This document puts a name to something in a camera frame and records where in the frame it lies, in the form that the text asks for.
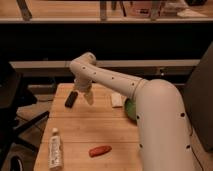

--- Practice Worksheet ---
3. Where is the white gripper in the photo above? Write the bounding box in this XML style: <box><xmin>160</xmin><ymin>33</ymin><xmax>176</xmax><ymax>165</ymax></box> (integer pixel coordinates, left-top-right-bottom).
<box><xmin>74</xmin><ymin>77</ymin><xmax>94</xmax><ymax>105</ymax></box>

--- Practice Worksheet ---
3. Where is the black eraser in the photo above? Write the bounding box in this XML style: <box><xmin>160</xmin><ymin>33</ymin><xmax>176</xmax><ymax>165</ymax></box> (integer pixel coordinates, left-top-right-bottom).
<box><xmin>65</xmin><ymin>91</ymin><xmax>78</xmax><ymax>108</ymax></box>

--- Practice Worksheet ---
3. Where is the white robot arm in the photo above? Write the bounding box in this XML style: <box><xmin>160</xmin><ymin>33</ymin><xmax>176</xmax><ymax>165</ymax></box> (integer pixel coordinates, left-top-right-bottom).
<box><xmin>69</xmin><ymin>52</ymin><xmax>195</xmax><ymax>171</ymax></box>

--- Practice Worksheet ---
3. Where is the white sponge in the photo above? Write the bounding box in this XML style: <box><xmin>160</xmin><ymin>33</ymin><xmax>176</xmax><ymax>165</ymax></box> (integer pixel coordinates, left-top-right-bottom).
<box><xmin>111</xmin><ymin>92</ymin><xmax>124</xmax><ymax>108</ymax></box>

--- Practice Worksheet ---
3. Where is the wooden table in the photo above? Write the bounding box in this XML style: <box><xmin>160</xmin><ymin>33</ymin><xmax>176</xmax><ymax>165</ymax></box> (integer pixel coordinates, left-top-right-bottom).
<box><xmin>33</xmin><ymin>83</ymin><xmax>142</xmax><ymax>171</ymax></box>

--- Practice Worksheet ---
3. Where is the green bowl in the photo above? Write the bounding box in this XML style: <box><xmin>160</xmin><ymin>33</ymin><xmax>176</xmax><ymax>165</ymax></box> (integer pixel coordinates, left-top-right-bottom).
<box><xmin>124</xmin><ymin>98</ymin><xmax>136</xmax><ymax>121</ymax></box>

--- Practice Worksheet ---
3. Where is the orange carrot toy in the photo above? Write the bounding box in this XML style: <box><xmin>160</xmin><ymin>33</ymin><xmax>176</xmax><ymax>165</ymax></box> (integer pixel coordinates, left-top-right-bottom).
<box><xmin>89</xmin><ymin>145</ymin><xmax>112</xmax><ymax>157</ymax></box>

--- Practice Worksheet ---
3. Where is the white plastic bottle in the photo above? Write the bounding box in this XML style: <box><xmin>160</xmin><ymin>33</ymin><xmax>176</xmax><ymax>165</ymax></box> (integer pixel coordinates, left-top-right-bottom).
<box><xmin>49</xmin><ymin>128</ymin><xmax>63</xmax><ymax>171</ymax></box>

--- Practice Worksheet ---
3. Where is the black office chair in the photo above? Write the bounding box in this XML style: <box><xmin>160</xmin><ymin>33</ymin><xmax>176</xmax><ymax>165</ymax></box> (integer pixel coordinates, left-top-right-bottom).
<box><xmin>0</xmin><ymin>61</ymin><xmax>49</xmax><ymax>171</ymax></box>

